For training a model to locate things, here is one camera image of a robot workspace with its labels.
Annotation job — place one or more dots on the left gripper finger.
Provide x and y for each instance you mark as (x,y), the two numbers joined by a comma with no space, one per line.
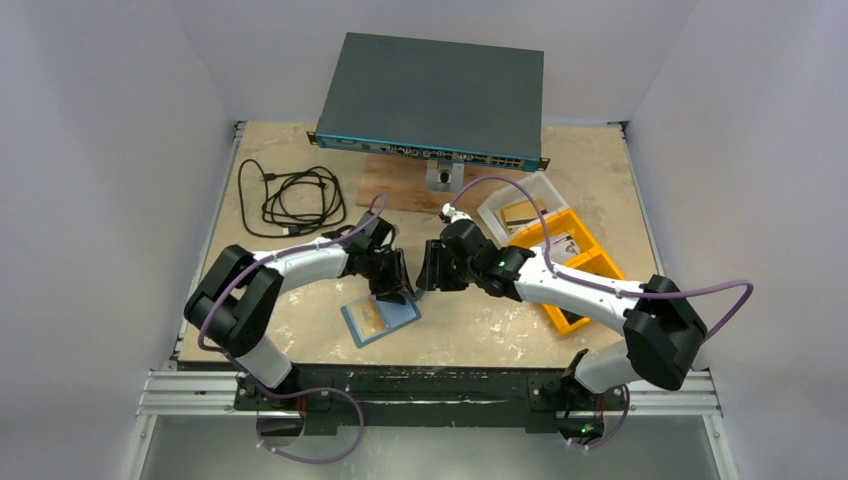
(385,283)
(403,289)

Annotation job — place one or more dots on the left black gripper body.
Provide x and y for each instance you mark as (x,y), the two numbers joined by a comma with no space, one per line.
(385,255)

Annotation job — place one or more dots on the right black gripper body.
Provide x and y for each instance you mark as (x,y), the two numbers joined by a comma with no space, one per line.
(441,266)

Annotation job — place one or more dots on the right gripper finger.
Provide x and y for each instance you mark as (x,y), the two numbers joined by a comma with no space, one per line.
(450,278)
(428,278)

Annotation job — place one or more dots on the gold card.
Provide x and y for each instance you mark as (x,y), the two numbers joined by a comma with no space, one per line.
(366,318)

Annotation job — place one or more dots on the blue card holder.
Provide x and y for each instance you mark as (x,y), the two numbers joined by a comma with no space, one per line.
(395,316)

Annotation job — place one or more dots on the gold cards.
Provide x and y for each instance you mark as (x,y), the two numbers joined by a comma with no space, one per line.
(517,215)

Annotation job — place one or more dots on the silver items in bin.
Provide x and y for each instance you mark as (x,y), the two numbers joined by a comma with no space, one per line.
(563,247)

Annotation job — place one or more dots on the wooden board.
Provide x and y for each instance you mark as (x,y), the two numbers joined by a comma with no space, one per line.
(403,181)

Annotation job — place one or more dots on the yellow bin middle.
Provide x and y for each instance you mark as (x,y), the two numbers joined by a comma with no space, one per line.
(564,221)

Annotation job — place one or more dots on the yellow bin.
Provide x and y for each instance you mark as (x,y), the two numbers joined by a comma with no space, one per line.
(596,262)
(564,221)

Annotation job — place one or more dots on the white plastic bin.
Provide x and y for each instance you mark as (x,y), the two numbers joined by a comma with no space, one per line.
(538,185)

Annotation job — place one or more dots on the yellow bin front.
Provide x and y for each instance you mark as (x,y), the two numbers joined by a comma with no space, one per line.
(596,262)

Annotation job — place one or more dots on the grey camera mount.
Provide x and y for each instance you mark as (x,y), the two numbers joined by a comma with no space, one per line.
(444,176)

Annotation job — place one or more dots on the grey network switch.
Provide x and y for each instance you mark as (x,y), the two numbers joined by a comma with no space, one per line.
(435,100)

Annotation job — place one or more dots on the aluminium frame rail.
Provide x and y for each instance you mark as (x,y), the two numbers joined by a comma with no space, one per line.
(213,393)

